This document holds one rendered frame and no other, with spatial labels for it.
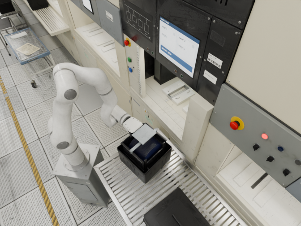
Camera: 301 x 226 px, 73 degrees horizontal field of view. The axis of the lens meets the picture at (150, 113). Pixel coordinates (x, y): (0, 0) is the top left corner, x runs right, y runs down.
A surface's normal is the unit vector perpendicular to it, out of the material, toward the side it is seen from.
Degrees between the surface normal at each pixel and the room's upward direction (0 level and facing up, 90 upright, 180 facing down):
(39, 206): 0
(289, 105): 90
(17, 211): 0
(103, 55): 0
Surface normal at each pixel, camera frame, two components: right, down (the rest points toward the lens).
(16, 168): -0.01, -0.63
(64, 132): 0.59, 0.28
